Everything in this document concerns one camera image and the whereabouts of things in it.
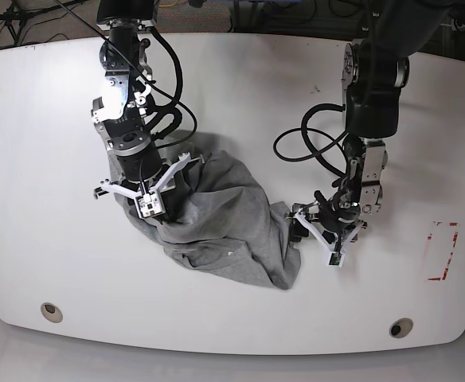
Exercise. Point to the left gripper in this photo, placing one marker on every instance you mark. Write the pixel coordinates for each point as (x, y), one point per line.
(334, 228)

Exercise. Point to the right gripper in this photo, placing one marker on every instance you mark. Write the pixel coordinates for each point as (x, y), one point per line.
(139, 172)

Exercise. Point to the grey T-shirt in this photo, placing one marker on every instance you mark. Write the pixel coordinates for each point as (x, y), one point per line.
(225, 225)

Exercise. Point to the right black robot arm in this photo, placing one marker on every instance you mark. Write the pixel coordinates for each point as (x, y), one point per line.
(127, 118)

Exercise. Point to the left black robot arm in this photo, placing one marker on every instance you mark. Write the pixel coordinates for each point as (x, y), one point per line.
(375, 70)

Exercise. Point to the red tape marking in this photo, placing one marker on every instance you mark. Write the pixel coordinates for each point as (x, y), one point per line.
(439, 250)

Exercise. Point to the black tripod stand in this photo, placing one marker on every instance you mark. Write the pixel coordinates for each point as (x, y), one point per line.
(15, 19)

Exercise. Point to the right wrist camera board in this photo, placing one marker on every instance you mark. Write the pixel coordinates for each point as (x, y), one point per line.
(149, 205)

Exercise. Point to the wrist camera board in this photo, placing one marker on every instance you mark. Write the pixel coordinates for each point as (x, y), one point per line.
(336, 259)
(149, 205)

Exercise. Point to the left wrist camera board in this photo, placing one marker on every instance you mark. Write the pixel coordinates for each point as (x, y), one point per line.
(336, 259)

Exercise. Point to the right table cable grommet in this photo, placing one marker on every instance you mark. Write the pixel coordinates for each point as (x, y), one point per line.
(401, 328)

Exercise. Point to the table cable grommet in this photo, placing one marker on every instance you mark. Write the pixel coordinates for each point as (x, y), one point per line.
(401, 328)
(51, 312)

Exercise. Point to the left table cable grommet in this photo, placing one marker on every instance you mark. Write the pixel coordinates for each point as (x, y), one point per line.
(51, 312)

